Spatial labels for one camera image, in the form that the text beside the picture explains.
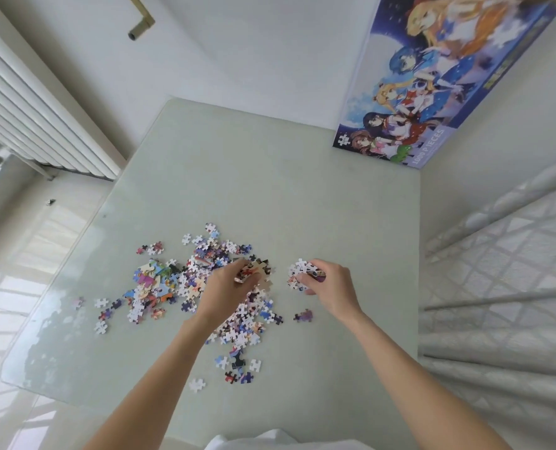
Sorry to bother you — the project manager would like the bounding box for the person's right hand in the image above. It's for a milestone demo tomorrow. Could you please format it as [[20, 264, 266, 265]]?
[[296, 259, 365, 325]]

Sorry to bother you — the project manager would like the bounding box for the cartoon print puzzle box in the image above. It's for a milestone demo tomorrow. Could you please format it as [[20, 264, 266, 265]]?
[[332, 0, 556, 170]]

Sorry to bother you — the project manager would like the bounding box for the person's left hand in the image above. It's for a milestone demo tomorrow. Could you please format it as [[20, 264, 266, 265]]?
[[195, 257, 273, 328]]

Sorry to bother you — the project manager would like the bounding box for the pile of puzzle pieces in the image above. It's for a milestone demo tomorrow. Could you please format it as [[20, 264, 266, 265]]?
[[69, 223, 314, 394]]

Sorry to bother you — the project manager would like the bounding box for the grey patterned curtain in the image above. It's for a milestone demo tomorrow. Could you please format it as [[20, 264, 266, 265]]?
[[418, 152, 556, 450]]

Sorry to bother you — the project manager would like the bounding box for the white radiator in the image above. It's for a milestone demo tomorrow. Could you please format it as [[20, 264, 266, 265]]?
[[0, 13, 128, 182]]

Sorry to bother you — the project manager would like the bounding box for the handful of puzzle pieces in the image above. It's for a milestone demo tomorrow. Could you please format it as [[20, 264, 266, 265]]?
[[286, 258, 328, 294], [233, 258, 275, 286]]

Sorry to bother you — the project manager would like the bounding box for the brass wall fixture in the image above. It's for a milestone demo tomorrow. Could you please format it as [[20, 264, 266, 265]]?
[[127, 0, 156, 42]]

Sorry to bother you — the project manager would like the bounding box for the person's left forearm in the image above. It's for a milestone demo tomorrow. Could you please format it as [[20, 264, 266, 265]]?
[[83, 312, 218, 450]]

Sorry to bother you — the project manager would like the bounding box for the person's white shirt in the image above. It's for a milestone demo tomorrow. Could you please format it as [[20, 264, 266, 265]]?
[[202, 428, 377, 450]]

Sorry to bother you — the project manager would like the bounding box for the person's right forearm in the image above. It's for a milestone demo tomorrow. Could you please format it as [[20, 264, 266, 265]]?
[[345, 310, 513, 450]]

